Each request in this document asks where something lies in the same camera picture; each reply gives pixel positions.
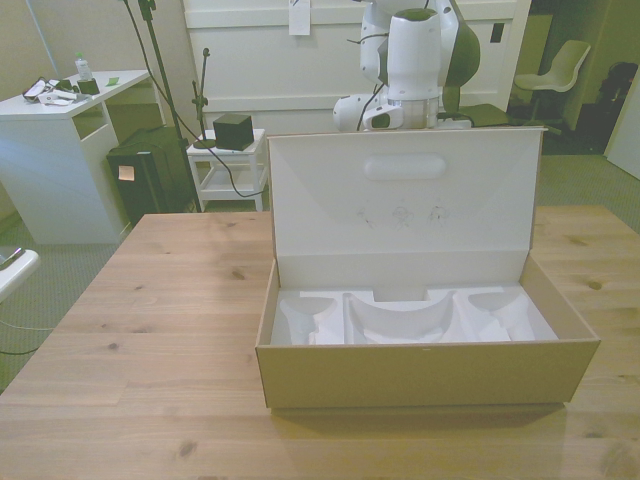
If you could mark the black tripod stand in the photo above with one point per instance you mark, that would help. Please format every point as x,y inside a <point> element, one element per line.
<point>162,75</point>

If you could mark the black computer tower case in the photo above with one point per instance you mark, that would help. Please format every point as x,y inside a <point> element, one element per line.
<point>145,175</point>

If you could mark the small white side table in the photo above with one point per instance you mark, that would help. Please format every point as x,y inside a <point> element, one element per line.
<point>230,165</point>

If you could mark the clear plastic bottle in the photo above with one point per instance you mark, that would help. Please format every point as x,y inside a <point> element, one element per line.
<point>82,67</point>

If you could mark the small black microphone stand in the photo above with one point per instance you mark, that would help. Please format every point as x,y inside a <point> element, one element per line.
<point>202,105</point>

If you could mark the white cabinet with panels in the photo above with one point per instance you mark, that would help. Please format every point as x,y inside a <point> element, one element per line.
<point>350,65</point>

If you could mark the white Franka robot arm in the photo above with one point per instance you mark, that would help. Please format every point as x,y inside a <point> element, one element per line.
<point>412,60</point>

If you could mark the black box on desk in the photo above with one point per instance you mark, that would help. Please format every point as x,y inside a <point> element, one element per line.
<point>88,86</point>

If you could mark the white paper sheet hanging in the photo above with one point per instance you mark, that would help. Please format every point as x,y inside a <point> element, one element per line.
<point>299,17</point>

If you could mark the brown cardboard box with lid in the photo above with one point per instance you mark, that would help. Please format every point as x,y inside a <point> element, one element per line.
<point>425,380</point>

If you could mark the white plastic chair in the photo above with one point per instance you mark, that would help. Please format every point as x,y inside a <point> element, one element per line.
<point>555,75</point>

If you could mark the white chair edge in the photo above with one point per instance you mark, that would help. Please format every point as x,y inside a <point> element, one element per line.
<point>15,272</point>

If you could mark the white desk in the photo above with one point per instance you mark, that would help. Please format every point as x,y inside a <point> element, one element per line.
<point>55,150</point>

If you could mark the black cube device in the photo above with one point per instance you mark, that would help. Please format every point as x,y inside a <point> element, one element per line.
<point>231,133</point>

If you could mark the white controller device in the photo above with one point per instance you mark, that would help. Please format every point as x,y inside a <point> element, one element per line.
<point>56,97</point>

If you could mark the green sticky note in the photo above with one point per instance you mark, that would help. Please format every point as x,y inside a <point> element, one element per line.
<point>113,80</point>

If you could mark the black wall switch plate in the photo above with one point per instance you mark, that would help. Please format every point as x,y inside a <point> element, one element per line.
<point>497,33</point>

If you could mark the white moulded box insert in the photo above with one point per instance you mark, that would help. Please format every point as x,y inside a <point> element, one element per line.
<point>415,320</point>

